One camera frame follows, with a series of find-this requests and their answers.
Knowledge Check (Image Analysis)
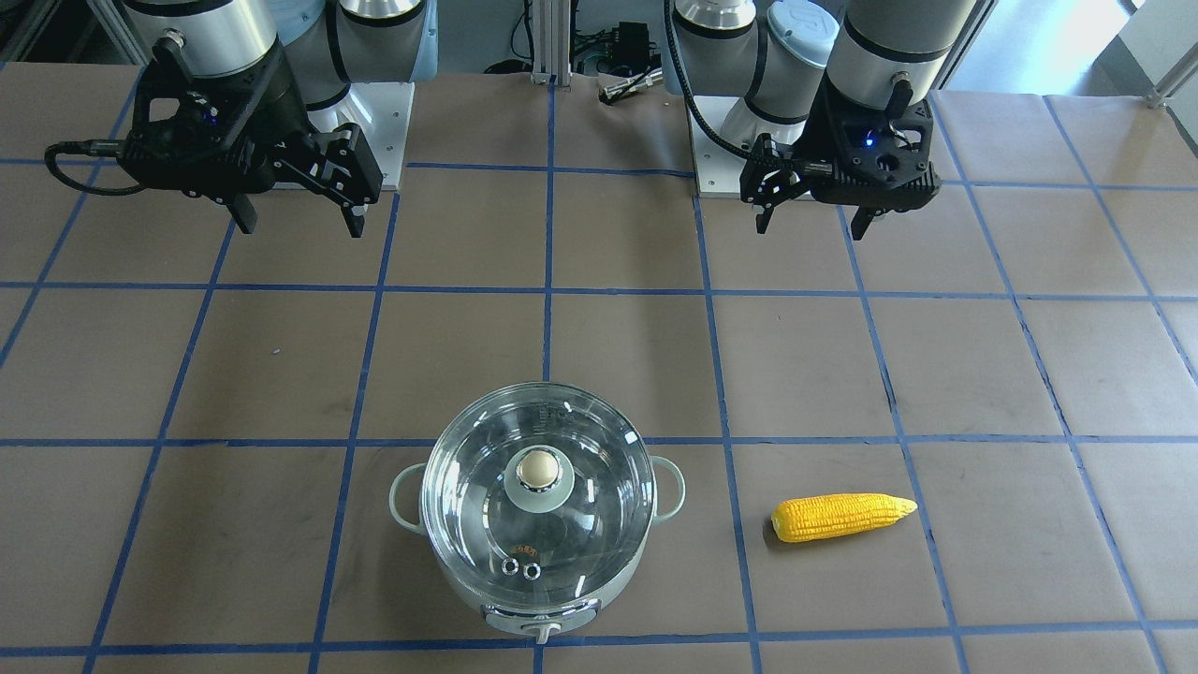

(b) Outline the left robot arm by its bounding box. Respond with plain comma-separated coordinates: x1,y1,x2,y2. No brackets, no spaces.
662,1,974,239

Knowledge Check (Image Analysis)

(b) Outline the aluminium frame post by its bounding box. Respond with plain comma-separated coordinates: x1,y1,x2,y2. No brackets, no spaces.
530,0,573,89

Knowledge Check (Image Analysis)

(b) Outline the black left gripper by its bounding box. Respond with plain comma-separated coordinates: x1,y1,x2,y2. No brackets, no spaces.
739,78,942,242

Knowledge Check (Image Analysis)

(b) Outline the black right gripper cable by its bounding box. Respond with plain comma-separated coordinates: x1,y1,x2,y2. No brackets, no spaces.
44,139,151,198

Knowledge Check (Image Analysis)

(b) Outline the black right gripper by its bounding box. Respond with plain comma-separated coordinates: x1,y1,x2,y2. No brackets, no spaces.
117,36,385,239

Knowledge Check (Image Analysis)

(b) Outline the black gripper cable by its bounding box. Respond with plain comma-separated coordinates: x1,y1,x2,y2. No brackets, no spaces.
662,0,836,180
44,139,151,198

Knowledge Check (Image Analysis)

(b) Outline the pale green electric pot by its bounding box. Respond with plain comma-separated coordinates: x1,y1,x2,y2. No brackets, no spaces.
388,382,686,646

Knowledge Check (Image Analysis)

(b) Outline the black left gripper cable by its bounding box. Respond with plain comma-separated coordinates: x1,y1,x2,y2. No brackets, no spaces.
662,0,836,180

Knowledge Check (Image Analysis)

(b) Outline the glass pot lid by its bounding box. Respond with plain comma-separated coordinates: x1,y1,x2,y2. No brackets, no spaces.
420,382,655,600

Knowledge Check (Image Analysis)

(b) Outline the yellow corn cob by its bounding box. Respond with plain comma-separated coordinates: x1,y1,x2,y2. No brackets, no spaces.
769,493,916,545

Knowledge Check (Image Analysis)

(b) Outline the black power adapter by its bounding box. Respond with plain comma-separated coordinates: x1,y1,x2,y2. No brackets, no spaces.
609,22,651,74

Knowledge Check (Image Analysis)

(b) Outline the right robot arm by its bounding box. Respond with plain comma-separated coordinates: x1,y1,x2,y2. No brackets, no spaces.
110,1,438,238

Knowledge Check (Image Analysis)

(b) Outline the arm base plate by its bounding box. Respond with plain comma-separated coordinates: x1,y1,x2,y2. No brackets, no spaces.
307,81,416,192
686,92,848,200

